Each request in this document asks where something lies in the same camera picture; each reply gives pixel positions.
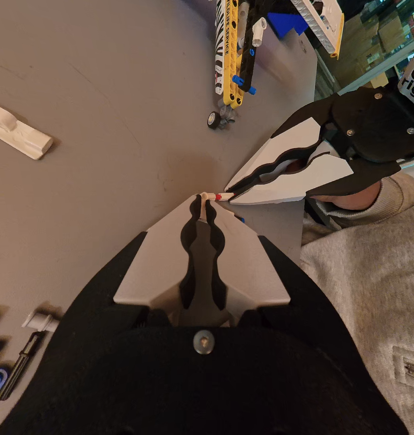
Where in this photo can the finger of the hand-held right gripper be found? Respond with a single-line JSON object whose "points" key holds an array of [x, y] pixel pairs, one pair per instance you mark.
{"points": [[295, 183], [295, 136]]}

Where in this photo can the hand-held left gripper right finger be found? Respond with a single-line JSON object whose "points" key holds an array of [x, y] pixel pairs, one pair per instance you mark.
{"points": [[254, 272]]}

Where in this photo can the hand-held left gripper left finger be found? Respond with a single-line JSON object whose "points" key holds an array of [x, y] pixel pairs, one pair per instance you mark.
{"points": [[149, 272]]}

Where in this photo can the white round-end lego connector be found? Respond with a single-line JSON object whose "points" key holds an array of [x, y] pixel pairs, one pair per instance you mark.
{"points": [[204, 207]]}

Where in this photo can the pile of lego pieces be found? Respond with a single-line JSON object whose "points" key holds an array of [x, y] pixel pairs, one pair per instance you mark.
{"points": [[40, 321]]}

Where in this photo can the person's right forearm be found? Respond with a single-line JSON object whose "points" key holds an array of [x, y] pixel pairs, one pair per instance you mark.
{"points": [[394, 193]]}

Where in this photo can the yellow white lego airplane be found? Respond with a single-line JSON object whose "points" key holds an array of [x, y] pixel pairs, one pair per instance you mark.
{"points": [[234, 68]]}

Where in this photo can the white two-hole lego panel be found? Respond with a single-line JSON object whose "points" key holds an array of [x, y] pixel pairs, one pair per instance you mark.
{"points": [[20, 136]]}

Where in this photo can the stack of cardboard boxes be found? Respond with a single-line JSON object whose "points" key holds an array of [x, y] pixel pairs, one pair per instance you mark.
{"points": [[390, 30]]}

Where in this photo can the blue plastic bin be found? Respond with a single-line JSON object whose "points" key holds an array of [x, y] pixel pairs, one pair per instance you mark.
{"points": [[285, 23]]}

